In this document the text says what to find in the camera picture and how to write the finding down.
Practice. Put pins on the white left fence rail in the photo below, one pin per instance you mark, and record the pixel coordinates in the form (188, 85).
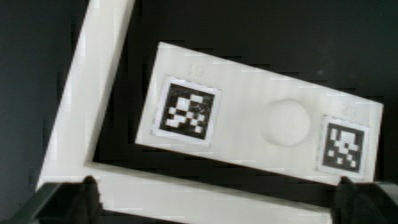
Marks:
(85, 91)

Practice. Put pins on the white front fence rail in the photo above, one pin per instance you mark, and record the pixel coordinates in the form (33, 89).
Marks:
(183, 201)

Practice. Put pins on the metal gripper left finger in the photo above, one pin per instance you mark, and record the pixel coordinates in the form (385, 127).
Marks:
(63, 204)

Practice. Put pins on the white drawer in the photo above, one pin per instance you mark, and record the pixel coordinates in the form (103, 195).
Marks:
(248, 117)

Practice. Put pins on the white fence rail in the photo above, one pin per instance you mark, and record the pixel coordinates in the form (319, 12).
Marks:
(183, 201)
(85, 91)

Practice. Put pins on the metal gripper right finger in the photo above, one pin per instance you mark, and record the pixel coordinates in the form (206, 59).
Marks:
(364, 204)

